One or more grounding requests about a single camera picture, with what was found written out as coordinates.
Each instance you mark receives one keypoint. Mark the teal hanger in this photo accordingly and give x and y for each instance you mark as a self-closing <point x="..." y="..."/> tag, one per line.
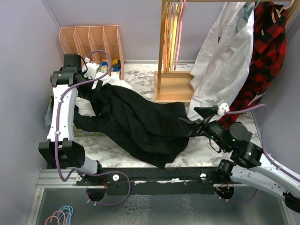
<point x="244" y="14"/>

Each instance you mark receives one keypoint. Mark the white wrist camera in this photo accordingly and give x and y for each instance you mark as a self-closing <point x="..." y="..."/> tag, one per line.
<point x="222" y="109"/>
<point x="94" y="71"/>

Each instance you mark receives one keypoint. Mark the green laundry basket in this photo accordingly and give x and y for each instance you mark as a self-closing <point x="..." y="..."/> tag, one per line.
<point x="77" y="132"/>

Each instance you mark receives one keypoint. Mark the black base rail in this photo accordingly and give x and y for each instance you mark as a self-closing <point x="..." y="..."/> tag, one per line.
<point x="154" y="181"/>

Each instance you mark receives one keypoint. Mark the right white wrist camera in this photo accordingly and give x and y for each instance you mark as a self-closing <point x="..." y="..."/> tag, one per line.
<point x="222" y="109"/>

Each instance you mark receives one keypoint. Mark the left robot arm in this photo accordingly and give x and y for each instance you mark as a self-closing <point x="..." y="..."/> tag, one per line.
<point x="60" y="149"/>

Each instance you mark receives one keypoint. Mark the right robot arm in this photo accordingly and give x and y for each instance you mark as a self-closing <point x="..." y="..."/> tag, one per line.
<point x="249" y="163"/>

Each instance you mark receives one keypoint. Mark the white shirt in basket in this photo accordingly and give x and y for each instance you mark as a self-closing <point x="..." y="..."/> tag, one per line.
<point x="112" y="80"/>

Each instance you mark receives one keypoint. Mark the orange hanger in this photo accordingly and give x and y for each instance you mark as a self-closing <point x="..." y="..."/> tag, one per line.
<point x="166" y="37"/>

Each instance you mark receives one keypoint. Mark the white hanging shirt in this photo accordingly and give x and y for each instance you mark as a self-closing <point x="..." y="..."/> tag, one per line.
<point x="222" y="64"/>

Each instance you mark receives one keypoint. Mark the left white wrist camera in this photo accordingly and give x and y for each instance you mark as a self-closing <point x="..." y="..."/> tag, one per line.
<point x="94" y="71"/>

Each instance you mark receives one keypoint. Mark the yellow hanger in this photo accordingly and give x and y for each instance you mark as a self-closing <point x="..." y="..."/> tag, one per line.
<point x="174" y="33"/>

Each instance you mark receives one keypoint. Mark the pink hanger on floor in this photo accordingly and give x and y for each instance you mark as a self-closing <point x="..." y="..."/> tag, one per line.
<point x="54" y="218"/>

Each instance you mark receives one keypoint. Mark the red black plaid shirt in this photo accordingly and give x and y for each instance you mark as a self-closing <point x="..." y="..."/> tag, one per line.
<point x="267" y="59"/>

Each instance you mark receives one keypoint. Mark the wooden clothes rack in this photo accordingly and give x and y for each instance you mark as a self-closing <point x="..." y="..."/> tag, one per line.
<point x="171" y="86"/>

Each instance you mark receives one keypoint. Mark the pink hanger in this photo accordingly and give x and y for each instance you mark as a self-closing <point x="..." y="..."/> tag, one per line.
<point x="54" y="218"/>
<point x="179" y="33"/>

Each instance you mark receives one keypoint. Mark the beige wooden hanger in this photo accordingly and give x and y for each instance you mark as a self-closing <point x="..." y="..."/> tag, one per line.
<point x="277" y="13"/>

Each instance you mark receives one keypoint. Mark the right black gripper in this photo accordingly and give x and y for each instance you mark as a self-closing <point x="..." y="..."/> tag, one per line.
<point x="206" y="112"/>

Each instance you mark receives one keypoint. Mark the pink mesh file organizer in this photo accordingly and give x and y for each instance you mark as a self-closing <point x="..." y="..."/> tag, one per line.
<point x="83" y="40"/>

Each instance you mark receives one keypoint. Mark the blue hanger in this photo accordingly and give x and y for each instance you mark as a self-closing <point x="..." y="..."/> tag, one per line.
<point x="68" y="211"/>

